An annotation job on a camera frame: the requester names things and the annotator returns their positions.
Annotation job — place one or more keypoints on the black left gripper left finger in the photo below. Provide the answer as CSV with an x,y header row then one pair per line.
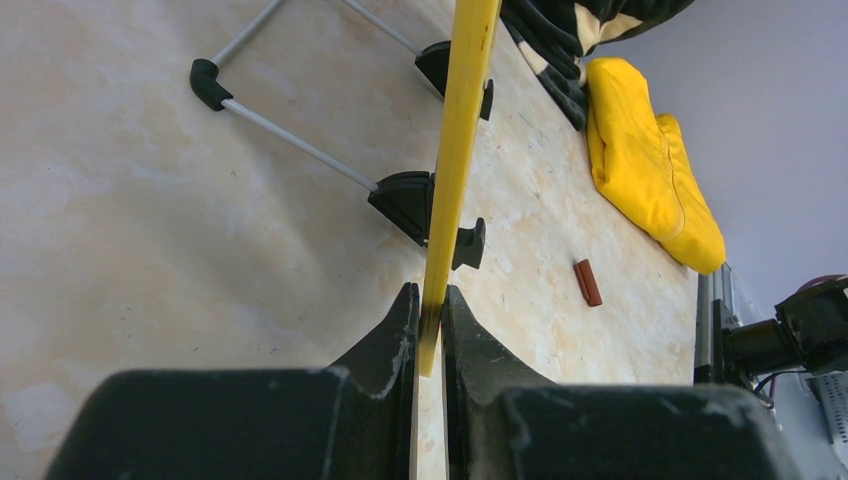
x,y
353,419

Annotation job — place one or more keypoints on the red marker cap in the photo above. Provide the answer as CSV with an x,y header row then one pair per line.
x,y
587,283

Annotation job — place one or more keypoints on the yellow framed whiteboard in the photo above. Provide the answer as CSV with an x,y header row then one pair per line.
x,y
474,27

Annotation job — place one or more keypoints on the black whiteboard clip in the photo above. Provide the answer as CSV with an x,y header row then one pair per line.
x,y
469,246
487,100

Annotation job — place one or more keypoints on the yellow cloth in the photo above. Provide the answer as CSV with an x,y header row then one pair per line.
x,y
639,163

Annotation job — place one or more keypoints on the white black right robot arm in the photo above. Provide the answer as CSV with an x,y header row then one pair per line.
x,y
809,331

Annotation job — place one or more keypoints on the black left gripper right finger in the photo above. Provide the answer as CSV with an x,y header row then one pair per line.
x,y
505,420

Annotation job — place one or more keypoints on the black floral pillow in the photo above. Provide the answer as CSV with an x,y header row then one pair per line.
x,y
554,37

